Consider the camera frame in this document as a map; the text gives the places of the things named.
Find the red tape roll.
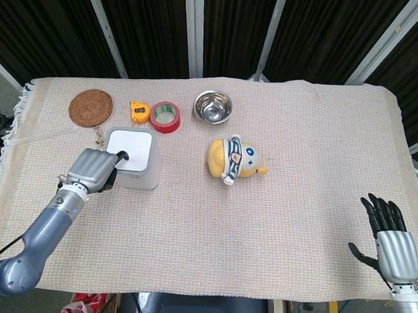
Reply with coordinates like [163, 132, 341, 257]
[148, 100, 182, 135]

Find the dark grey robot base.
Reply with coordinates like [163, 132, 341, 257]
[119, 291, 270, 313]

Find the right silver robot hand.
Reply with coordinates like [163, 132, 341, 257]
[346, 192, 418, 285]

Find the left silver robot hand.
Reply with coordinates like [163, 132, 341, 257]
[65, 147, 130, 195]

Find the red and white plastic bag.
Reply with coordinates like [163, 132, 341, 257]
[60, 291, 110, 313]

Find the yellow tape measure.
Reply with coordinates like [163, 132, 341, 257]
[128, 100, 152, 125]

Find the white square box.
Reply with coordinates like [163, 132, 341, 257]
[101, 125, 162, 191]

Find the yellow plush toy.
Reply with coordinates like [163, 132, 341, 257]
[204, 132, 271, 188]

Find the beige woven table cloth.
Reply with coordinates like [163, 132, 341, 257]
[0, 66, 418, 308]

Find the round woven rattan coaster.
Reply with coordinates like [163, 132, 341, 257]
[67, 88, 114, 129]

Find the stainless steel bowl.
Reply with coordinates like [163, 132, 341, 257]
[192, 89, 234, 125]

